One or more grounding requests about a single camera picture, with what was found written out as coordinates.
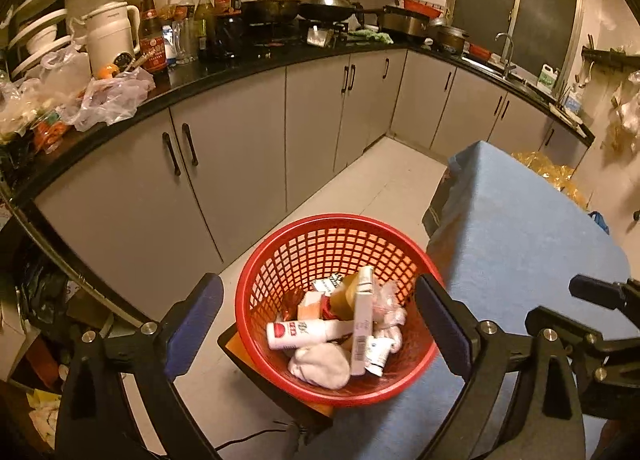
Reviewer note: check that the clear bag of groceries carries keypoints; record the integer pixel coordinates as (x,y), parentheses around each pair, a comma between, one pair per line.
(30,110)

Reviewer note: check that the blue tablecloth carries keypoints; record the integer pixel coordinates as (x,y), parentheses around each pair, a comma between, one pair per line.
(510,220)

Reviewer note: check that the white medicine box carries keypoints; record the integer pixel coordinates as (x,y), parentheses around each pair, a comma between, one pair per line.
(361,330)

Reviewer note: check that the small steel container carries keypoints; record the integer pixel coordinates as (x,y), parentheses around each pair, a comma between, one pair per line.
(319,39)

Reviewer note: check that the blue bag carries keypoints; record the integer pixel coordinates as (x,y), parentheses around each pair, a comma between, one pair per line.
(598,221)

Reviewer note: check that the red plastic basket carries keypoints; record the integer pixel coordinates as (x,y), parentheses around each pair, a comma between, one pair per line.
(310,250)

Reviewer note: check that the white sock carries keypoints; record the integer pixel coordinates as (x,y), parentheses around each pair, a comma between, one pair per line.
(320,365)

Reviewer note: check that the green label detergent jug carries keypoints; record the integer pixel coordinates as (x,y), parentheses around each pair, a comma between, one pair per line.
(547,79)

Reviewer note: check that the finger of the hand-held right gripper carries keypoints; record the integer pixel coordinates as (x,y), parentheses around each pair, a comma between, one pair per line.
(595,347)
(600,292)

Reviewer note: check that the person's red clothing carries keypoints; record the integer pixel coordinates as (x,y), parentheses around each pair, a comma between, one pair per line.
(617,442)

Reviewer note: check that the yellow plastic bag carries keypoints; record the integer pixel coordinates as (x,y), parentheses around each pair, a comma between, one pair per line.
(550,172)

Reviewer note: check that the steel faucet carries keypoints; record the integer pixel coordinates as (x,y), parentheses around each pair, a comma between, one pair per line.
(510,52)

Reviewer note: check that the small bottle yellow cap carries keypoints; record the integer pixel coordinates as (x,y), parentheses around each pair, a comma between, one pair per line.
(186,7)

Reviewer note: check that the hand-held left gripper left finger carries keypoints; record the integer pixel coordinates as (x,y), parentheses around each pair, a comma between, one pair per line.
(195,325)

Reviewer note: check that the green oil bottle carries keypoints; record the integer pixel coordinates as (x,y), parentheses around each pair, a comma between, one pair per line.
(202,20)

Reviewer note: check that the steel cooking pot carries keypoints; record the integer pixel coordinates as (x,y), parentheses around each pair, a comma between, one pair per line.
(407,25)

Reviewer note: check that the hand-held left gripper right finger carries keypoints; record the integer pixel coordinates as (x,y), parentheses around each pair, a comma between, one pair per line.
(440,325)

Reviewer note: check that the wooden cutting board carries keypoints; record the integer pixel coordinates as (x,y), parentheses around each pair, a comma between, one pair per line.
(565,115)

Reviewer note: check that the orange medicine box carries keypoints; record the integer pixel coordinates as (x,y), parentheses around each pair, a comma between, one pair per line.
(312,310)

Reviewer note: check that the grey kitchen cabinets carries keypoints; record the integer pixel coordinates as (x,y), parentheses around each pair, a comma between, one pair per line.
(240,140)

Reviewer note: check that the red label sauce bottle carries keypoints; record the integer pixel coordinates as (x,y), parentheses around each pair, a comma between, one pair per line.
(151,45)

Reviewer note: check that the dark bottle yellow cap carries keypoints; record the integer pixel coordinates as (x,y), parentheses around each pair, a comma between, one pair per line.
(227,20)

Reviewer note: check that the green vegetables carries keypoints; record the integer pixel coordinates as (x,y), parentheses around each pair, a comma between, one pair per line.
(372,36)

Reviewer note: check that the gold bottle cap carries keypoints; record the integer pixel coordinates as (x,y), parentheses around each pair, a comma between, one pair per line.
(345,297)

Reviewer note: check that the red colander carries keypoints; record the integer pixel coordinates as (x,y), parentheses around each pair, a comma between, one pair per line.
(417,4)

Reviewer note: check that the white spray bottle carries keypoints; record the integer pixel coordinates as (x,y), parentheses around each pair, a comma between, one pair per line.
(300,332)

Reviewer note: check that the black wok with lid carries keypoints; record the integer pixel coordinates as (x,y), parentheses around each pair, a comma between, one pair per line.
(325,7)

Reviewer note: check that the hanging plastic bags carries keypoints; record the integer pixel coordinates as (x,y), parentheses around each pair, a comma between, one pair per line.
(625,115)

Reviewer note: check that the white electric kettle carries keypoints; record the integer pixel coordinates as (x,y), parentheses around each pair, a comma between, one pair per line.
(107,35)

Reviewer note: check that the black frying pan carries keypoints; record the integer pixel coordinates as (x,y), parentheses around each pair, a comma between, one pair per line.
(270,10)

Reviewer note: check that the blue label detergent jug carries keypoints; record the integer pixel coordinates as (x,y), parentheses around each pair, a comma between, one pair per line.
(575,102)

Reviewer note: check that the dark round pot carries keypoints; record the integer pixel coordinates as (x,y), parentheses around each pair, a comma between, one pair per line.
(450,37)

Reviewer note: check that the clear plastic bag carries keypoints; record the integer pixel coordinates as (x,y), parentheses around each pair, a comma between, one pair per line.
(110,100)

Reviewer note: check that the white ointment tube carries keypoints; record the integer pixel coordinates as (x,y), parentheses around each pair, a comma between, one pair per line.
(377,355)

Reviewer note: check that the black wall rack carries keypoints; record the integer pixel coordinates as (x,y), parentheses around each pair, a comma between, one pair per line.
(610,57)

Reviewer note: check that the orange fruit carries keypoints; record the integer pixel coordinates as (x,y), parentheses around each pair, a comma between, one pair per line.
(107,72)

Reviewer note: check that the kitchen window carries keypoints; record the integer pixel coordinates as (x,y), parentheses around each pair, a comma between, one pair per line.
(545,10)

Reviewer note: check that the glass mug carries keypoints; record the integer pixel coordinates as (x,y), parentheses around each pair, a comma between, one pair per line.
(184,42)

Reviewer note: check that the row of white plates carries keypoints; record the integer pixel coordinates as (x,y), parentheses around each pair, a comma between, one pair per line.
(42,37)

